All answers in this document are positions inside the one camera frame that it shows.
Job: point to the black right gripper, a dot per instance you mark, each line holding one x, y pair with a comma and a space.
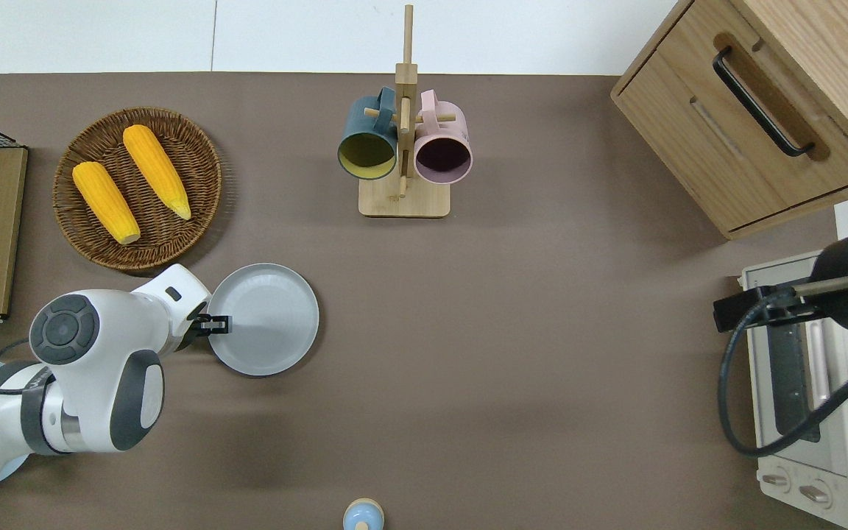
847, 305

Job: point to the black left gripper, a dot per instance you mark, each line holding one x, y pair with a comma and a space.
197, 330

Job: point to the gray round plate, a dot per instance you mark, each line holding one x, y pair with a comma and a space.
269, 320

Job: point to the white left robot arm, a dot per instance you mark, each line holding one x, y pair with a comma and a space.
107, 353

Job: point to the brown wicker basket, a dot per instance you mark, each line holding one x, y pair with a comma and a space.
196, 169

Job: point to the long tapered yellow corn cob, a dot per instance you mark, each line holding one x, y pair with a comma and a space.
155, 169

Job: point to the shorter yellow corn cob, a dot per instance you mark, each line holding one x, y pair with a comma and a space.
105, 201

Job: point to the cream oven knob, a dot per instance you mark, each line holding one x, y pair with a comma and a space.
775, 482
815, 493

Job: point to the wooden drawer cabinet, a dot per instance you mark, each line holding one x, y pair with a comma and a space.
689, 125

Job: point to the wooden mug tree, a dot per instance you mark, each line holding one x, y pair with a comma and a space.
403, 200

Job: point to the small light blue round knob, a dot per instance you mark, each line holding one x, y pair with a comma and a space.
363, 515

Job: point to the dark blue mug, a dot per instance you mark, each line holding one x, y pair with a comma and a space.
361, 125

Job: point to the pink mug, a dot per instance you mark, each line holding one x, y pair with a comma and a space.
446, 129

